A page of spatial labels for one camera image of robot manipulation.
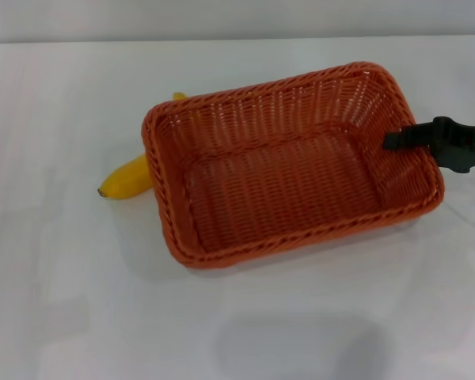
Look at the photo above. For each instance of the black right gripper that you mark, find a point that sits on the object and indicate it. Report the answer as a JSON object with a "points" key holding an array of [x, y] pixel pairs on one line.
{"points": [[474, 144]]}

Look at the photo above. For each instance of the orange woven plastic basket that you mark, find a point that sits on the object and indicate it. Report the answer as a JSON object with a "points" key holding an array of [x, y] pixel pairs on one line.
{"points": [[277, 186]]}

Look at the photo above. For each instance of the yellow banana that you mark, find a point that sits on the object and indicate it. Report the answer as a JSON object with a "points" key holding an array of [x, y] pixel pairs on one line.
{"points": [[122, 182]]}

